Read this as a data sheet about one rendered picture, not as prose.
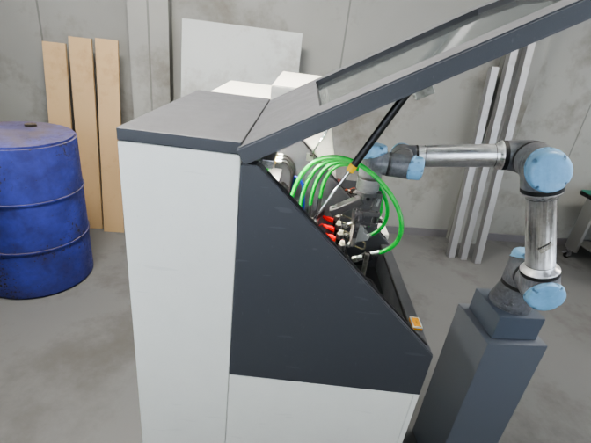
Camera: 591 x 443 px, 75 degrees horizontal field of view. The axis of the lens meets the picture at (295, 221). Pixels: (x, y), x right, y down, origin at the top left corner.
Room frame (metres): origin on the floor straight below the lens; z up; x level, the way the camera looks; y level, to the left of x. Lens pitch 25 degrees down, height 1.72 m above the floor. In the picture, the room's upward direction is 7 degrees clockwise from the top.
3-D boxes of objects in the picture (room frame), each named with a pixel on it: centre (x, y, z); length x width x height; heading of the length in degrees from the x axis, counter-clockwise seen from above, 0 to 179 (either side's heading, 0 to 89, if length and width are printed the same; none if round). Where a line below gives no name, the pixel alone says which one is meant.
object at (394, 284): (1.21, -0.41, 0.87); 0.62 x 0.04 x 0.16; 1
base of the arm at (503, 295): (1.26, -0.85, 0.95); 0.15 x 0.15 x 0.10
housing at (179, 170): (1.54, 0.30, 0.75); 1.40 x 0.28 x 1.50; 1
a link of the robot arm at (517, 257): (1.25, -0.85, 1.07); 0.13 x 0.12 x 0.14; 173
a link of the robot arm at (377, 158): (1.20, -0.22, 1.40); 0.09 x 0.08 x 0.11; 83
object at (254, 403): (1.20, -0.14, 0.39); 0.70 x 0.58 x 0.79; 1
